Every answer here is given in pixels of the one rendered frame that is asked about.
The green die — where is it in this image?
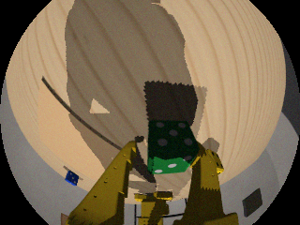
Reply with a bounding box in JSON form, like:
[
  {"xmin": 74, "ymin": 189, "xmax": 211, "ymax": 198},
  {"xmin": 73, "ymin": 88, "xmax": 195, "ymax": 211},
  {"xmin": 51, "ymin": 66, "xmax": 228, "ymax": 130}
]
[{"xmin": 147, "ymin": 120, "xmax": 200, "ymax": 174}]

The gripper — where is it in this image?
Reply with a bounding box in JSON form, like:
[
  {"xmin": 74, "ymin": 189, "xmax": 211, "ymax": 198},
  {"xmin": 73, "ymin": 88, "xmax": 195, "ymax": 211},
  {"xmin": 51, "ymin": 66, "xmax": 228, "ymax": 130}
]
[{"xmin": 66, "ymin": 141, "xmax": 239, "ymax": 225}]

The yellow die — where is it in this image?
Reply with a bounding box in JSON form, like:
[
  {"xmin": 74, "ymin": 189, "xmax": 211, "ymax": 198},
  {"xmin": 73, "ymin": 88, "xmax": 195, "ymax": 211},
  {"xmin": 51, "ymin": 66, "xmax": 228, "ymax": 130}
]
[{"xmin": 206, "ymin": 149, "xmax": 224, "ymax": 175}]

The blue die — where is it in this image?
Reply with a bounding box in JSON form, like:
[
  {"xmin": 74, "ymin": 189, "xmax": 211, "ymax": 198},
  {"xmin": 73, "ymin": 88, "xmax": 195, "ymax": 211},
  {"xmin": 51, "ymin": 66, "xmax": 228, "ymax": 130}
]
[{"xmin": 65, "ymin": 171, "xmax": 79, "ymax": 186}]

